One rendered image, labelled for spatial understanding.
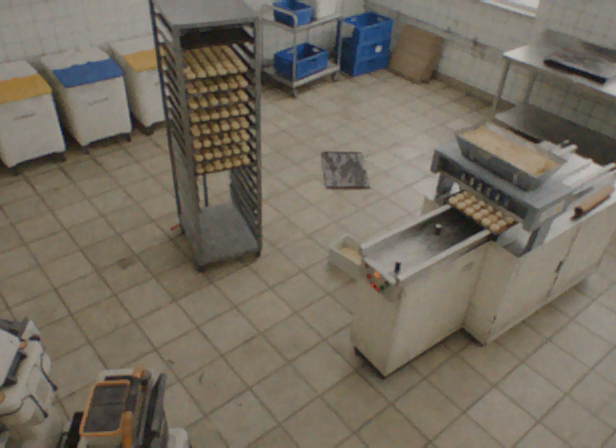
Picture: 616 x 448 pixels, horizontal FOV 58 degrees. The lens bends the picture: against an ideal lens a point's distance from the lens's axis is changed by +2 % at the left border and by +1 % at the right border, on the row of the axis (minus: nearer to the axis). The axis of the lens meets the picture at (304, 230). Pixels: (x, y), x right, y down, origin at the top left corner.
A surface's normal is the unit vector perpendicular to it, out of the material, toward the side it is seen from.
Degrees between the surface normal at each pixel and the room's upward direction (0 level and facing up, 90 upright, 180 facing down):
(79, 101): 93
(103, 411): 0
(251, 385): 0
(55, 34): 90
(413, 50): 69
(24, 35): 90
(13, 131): 92
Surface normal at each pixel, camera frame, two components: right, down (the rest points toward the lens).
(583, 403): 0.04, -0.77
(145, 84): 0.57, 0.56
